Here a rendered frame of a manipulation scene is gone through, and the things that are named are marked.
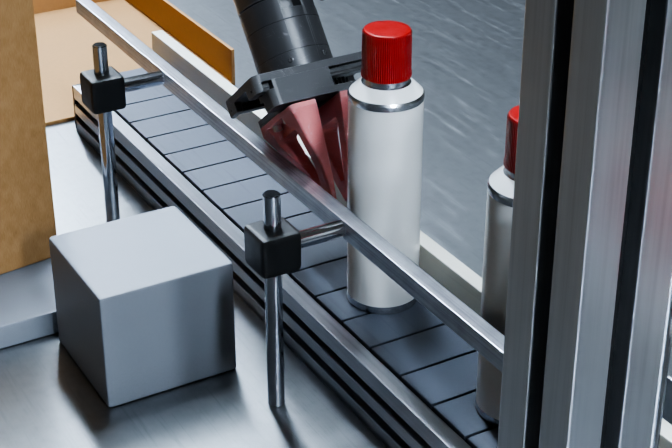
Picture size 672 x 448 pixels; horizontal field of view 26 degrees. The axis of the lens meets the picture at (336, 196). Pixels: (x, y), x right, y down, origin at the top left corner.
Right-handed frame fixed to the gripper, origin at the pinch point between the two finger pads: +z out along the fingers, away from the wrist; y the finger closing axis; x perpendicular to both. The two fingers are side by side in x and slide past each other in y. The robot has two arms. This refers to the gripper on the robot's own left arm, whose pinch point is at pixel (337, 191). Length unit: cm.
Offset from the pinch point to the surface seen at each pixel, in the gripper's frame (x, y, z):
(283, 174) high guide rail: -1.1, -4.2, -2.1
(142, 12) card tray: 59, 12, -35
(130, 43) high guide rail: 20.9, -4.2, -20.2
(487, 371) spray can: -16.0, -2.1, 15.6
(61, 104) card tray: 43.4, -5.0, -22.0
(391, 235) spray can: -7.1, -0.7, 4.9
